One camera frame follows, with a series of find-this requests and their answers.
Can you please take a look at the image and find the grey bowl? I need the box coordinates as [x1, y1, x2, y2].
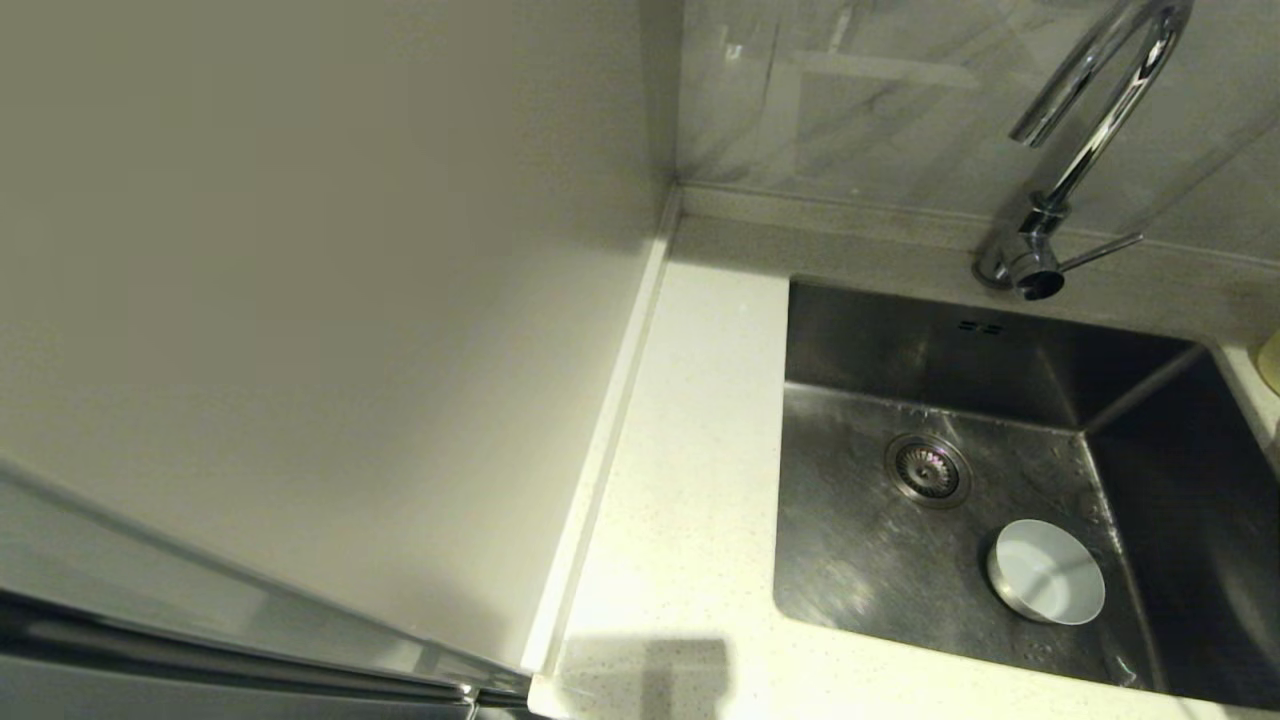
[987, 518, 1107, 627]

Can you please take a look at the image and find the chrome gooseneck faucet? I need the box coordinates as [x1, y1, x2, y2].
[977, 0, 1197, 302]

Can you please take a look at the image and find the stainless steel sink basin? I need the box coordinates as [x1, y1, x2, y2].
[773, 278, 1280, 711]

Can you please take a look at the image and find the round metal drain strainer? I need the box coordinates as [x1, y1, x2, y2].
[884, 432, 973, 510]

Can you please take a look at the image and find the stainless steel appliance door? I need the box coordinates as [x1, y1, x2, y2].
[0, 465, 536, 720]

